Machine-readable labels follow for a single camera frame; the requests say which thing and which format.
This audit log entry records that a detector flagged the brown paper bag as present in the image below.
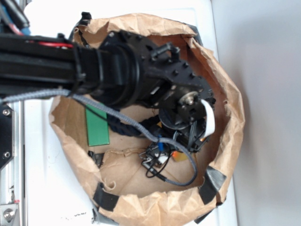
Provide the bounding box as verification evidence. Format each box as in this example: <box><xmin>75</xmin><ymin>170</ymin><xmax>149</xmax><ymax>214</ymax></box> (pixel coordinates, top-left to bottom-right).
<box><xmin>49</xmin><ymin>13</ymin><xmax>245</xmax><ymax>226</ymax></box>

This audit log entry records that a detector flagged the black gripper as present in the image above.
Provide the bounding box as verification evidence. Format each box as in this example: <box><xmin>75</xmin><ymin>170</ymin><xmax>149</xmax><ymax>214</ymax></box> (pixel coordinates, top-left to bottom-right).
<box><xmin>139</xmin><ymin>116</ymin><xmax>208</xmax><ymax>173</ymax></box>

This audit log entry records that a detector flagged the dark blue rope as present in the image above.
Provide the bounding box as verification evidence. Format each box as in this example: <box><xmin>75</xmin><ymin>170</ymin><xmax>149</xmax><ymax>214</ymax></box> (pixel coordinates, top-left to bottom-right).
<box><xmin>107</xmin><ymin>112</ymin><xmax>163</xmax><ymax>137</ymax></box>

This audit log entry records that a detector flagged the yellow and green sponge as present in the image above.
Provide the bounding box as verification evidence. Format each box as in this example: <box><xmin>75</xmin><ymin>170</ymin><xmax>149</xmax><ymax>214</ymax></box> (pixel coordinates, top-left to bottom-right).
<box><xmin>172</xmin><ymin>151</ymin><xmax>188</xmax><ymax>162</ymax></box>

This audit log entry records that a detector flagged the grey braided cable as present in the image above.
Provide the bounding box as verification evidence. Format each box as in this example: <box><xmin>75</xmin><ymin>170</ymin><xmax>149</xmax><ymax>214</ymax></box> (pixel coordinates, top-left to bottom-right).
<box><xmin>0</xmin><ymin>88</ymin><xmax>198</xmax><ymax>186</ymax></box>

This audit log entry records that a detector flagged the green rectangular block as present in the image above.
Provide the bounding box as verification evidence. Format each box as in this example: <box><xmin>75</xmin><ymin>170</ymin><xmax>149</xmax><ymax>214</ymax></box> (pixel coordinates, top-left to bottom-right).
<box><xmin>85</xmin><ymin>105</ymin><xmax>110</xmax><ymax>146</ymax></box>

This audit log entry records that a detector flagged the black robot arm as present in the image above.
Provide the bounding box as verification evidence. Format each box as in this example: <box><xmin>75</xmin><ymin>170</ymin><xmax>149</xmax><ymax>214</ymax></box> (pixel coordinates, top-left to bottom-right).
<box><xmin>0</xmin><ymin>31</ymin><xmax>215</xmax><ymax>153</ymax></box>

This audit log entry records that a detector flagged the aluminium frame rail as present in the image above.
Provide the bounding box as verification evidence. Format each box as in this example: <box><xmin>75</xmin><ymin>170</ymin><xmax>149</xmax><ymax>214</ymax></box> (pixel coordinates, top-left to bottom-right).
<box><xmin>0</xmin><ymin>102</ymin><xmax>27</xmax><ymax>226</ymax></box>

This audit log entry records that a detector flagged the black mounting plate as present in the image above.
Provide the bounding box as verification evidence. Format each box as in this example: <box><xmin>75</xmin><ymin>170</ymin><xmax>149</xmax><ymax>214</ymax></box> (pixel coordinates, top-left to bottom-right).
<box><xmin>0</xmin><ymin>105</ymin><xmax>14</xmax><ymax>170</ymax></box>

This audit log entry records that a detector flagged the white plastic tray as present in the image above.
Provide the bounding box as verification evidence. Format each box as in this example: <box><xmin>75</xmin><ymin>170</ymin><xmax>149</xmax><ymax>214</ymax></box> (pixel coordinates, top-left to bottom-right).
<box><xmin>24</xmin><ymin>0</ymin><xmax>238</xmax><ymax>226</ymax></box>

